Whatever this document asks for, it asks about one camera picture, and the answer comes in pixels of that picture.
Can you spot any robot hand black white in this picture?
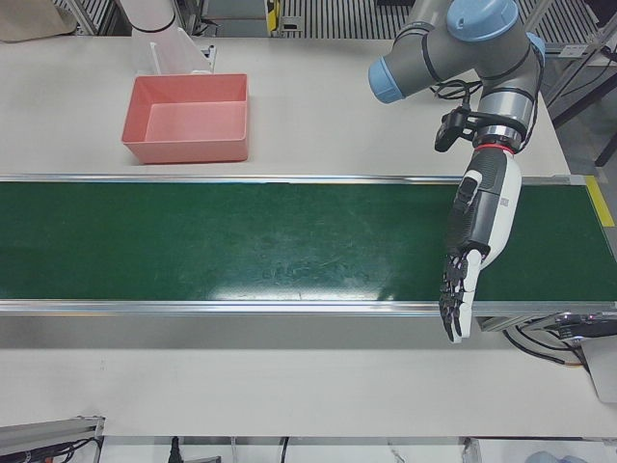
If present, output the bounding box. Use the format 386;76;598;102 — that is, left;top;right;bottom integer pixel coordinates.
438;143;523;344

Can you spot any pink plastic box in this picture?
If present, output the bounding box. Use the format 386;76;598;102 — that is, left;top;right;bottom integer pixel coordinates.
120;72;251;166

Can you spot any grey flat device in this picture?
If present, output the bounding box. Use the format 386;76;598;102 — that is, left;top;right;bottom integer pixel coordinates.
579;337;617;404

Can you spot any beige cloth bag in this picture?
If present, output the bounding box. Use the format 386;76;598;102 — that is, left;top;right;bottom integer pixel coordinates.
0;0;78;42

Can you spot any green conveyor belt aluminium frame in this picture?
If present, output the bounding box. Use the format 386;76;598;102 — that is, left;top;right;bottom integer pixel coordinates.
0;174;617;319

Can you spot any aluminium profile bar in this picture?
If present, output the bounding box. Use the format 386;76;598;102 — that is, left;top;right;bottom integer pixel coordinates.
0;417;105;463

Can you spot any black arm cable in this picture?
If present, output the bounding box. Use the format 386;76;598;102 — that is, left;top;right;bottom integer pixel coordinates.
430;79;484;103

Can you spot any white metal mounting bracket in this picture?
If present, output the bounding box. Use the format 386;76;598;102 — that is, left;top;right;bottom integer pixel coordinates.
132;26;217;77

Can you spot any white cylindrical column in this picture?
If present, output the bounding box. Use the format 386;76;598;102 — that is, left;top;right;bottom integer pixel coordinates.
115;0;177;35

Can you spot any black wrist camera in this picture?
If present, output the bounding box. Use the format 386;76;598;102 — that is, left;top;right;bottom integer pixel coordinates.
433;108;476;153

